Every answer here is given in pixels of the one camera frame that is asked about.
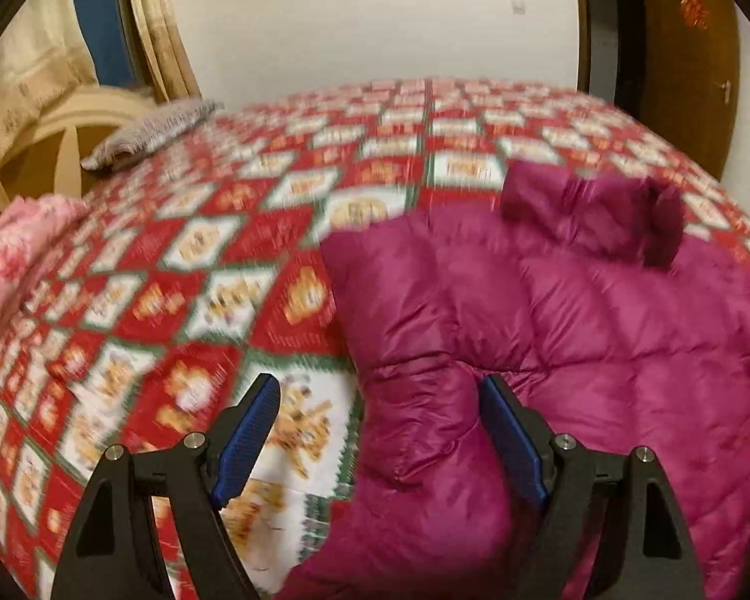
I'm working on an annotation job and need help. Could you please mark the beige lace curtain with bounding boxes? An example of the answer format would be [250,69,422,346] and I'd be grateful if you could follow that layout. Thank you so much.
[0,0,100,201]

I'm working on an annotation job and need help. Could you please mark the red patterned bedspread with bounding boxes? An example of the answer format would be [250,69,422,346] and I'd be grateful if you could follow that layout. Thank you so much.
[0,76,750,600]

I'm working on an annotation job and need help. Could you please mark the grey knitted pillow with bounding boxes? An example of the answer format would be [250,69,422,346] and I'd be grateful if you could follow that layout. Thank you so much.
[80,98,225,173]

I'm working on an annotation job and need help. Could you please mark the beige pleated curtain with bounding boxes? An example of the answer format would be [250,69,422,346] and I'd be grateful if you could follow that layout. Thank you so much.
[121,0,202,104]

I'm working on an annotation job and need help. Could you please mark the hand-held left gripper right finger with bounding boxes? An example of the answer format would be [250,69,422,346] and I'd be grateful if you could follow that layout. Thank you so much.
[478,375,707,600]

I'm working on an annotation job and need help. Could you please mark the blue window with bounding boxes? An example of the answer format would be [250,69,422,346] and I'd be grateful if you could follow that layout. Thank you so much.
[70,0,146,87]

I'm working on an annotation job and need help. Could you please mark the pink floral blanket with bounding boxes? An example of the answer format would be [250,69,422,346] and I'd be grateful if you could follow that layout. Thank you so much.
[0,193,92,389]

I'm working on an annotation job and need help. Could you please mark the red door decoration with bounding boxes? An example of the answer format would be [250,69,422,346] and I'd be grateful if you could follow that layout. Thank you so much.
[678,0,711,30]

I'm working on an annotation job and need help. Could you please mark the wooden headboard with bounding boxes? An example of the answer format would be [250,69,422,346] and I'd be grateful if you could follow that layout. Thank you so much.
[0,83,159,202]

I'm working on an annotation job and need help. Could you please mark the brown wooden door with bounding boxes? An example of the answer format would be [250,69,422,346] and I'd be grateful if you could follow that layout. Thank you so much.
[637,0,742,184]

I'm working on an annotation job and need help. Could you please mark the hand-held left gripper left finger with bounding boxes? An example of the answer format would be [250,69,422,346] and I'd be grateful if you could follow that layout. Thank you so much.
[50,373,282,600]

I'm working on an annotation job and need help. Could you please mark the dark door frame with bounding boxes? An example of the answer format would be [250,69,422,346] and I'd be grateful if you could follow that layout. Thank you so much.
[571,0,646,109]

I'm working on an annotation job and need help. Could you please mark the magenta puffer jacket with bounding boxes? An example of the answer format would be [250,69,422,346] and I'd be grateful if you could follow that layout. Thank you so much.
[275,159,750,600]

